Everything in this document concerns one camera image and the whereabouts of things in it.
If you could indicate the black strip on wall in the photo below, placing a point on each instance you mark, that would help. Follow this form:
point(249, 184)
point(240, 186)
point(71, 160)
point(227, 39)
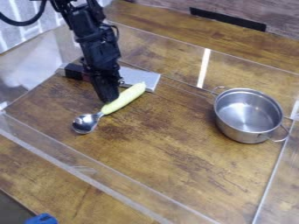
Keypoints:
point(228, 19)

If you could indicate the blue object at bottom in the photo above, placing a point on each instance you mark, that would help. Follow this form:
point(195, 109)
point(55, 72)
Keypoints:
point(42, 218)

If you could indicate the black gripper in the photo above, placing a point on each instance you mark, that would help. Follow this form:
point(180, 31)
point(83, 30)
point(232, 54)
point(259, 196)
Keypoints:
point(100, 52)

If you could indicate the silver pot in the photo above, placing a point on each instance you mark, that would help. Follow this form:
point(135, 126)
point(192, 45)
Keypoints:
point(248, 115)

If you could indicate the spoon with yellow handle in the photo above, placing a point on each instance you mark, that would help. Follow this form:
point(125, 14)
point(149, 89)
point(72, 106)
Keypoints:
point(85, 123)

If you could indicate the grey block with dark end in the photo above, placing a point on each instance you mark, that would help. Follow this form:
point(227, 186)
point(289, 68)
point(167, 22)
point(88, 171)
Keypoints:
point(129, 74)

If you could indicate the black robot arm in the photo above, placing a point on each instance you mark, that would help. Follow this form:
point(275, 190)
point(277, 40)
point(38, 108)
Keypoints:
point(83, 18)

